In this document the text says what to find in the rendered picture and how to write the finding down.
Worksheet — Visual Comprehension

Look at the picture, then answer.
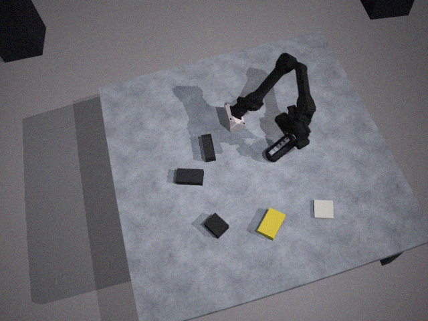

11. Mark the yellow rectangular block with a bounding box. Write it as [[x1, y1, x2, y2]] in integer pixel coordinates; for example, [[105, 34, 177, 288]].
[[257, 208, 286, 241]]

